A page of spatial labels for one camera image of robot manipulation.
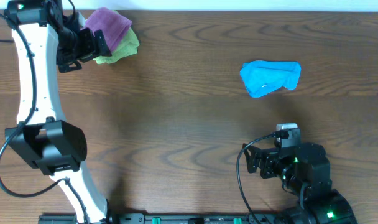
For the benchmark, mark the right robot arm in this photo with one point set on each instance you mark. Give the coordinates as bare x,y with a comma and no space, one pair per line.
304,170

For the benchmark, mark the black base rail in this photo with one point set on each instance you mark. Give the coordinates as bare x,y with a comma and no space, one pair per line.
139,218

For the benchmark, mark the blue cloth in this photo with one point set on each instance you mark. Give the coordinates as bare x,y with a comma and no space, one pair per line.
262,77

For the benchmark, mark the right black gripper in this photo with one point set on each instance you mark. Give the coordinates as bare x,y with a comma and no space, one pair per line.
269,156

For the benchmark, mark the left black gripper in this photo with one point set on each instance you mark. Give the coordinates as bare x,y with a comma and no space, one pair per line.
91,43

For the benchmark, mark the green folded cloth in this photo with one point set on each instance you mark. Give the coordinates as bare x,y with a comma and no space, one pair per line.
127,47

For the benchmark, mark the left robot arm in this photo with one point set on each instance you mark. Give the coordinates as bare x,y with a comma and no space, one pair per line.
49,43

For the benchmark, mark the purple microfiber cloth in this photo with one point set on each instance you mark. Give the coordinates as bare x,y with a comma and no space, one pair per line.
113,25

